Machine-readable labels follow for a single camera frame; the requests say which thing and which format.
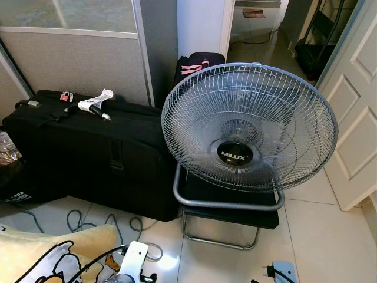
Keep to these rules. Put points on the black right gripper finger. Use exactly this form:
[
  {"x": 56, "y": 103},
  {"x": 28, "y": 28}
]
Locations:
[{"x": 266, "y": 273}]

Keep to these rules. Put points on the yellow duck print pillow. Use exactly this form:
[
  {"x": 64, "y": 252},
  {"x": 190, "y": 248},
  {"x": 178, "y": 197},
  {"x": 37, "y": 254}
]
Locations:
[{"x": 35, "y": 247}]

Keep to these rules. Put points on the black stool chrome legs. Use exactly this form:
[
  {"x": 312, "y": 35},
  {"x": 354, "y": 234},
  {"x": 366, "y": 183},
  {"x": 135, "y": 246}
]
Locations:
[{"x": 230, "y": 217}]

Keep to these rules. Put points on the grey Milux floor fan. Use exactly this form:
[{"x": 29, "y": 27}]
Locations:
[{"x": 235, "y": 154}]

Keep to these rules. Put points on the large black fabric case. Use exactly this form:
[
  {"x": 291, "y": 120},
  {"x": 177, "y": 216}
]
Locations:
[{"x": 88, "y": 159}]

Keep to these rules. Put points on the black bag white print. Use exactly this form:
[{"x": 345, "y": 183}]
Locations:
[{"x": 29, "y": 186}]

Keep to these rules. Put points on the white panelled door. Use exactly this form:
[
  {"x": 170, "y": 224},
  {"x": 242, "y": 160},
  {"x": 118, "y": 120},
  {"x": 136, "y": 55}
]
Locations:
[{"x": 353, "y": 118}]

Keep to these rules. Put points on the white paper luggage tag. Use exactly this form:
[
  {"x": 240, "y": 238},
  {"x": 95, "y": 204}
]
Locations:
[{"x": 94, "y": 105}]

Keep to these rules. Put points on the clear plastic bag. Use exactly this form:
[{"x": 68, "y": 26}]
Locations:
[{"x": 7, "y": 150}]

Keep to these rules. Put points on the small red padlock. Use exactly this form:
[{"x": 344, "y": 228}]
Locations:
[{"x": 66, "y": 96}]

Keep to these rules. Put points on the small grey case tag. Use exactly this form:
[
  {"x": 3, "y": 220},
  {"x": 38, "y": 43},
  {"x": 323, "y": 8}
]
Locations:
[{"x": 33, "y": 104}]

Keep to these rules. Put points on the black wheeled cart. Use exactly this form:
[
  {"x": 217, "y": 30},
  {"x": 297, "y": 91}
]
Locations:
[{"x": 309, "y": 56}]

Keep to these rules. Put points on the black pink backpack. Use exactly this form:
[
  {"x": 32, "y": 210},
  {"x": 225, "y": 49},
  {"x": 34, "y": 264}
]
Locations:
[{"x": 197, "y": 61}]

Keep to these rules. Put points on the grey frosted glass partition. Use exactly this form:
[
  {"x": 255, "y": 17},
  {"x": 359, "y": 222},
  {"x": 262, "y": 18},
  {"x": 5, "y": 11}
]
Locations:
[{"x": 76, "y": 59}]

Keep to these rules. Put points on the brown door mat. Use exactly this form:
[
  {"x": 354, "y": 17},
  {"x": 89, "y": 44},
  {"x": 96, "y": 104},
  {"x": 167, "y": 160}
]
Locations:
[{"x": 253, "y": 13}]

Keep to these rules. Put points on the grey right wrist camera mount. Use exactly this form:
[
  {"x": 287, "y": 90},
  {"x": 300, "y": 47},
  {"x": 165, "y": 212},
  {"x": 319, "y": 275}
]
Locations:
[{"x": 285, "y": 265}]

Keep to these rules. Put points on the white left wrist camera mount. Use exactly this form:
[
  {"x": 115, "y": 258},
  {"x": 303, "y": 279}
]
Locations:
[{"x": 134, "y": 256}]

